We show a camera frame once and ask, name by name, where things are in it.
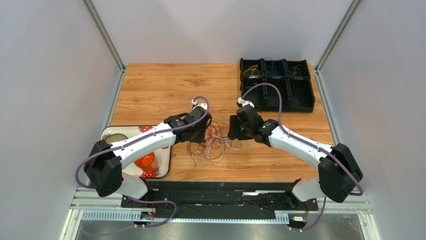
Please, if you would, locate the coloured wire bundle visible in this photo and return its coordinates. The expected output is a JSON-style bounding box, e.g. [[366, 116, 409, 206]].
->
[[186, 114, 241, 167]]

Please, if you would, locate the blue wire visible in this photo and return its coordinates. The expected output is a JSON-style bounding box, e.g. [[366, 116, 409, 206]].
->
[[264, 57, 284, 77]]

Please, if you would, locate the grey wire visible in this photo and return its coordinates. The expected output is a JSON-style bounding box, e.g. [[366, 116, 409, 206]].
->
[[288, 64, 304, 78]]

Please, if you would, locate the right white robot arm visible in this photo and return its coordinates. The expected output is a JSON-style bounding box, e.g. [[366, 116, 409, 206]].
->
[[228, 105, 363, 205]]

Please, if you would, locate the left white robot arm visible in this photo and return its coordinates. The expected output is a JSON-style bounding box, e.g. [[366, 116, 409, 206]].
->
[[83, 103, 211, 200]]

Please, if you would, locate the strawberry pattern tray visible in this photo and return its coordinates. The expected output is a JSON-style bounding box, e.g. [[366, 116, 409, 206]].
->
[[100, 125, 172, 179]]

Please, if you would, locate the orange transparent cup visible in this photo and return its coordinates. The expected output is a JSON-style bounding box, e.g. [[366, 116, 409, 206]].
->
[[134, 152, 159, 173]]

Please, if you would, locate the black six-compartment bin organizer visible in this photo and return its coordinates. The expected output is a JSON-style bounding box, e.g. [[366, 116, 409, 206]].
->
[[239, 57, 315, 113]]

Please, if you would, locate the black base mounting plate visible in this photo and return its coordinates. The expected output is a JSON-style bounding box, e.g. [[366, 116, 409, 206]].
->
[[121, 180, 320, 220]]

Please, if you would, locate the grey ceramic bowl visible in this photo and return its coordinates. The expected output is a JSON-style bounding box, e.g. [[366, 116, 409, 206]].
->
[[102, 133, 128, 145]]

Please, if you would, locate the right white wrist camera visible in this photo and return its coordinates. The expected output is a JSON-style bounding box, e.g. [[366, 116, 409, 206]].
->
[[236, 97, 255, 108]]

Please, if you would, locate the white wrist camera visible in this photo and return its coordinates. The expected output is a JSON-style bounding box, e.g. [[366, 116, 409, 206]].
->
[[191, 99, 208, 110], [236, 97, 255, 108]]

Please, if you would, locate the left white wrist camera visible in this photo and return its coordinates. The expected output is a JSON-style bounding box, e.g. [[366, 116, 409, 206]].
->
[[191, 99, 208, 110]]

